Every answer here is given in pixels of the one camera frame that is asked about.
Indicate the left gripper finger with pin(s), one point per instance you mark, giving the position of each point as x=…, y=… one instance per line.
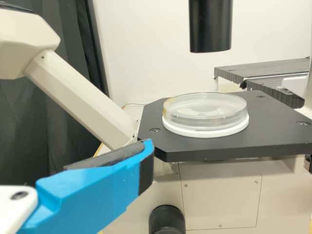
x=92, y=195

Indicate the petri dish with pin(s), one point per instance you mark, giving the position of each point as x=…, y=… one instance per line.
x=204, y=109

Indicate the cream microscope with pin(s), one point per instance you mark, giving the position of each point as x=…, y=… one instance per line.
x=219, y=195

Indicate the black platform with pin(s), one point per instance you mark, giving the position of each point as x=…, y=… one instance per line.
x=256, y=69
x=268, y=91

